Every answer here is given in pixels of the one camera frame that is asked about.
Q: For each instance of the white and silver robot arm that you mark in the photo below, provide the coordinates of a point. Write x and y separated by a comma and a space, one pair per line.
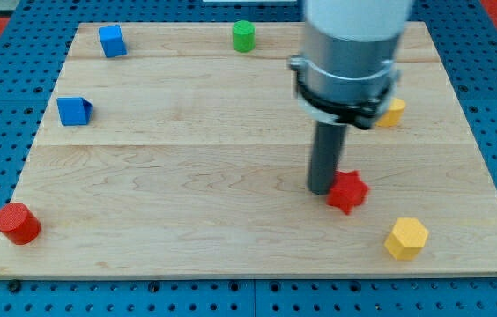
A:
345, 71

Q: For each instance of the red star block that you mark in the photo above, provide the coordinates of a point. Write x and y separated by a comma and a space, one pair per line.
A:
347, 191

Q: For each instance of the light wooden board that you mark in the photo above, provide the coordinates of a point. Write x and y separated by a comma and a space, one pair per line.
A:
194, 166

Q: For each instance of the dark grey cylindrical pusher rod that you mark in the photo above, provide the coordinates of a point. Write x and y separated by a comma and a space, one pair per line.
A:
326, 149

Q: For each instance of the green cylinder block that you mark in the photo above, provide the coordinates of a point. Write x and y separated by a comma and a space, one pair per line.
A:
243, 36

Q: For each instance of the yellow cylinder block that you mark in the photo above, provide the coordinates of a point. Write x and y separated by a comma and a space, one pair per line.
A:
393, 115

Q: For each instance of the yellow hexagon block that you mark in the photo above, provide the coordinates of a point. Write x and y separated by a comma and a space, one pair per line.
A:
406, 239

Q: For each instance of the blue triangular prism block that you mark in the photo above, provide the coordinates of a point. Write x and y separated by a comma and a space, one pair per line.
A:
74, 111

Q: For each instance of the blue cube block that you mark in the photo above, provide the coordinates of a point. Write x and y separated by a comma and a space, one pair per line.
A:
112, 41

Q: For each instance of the red cylinder block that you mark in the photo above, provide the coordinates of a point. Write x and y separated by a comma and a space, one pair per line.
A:
18, 224

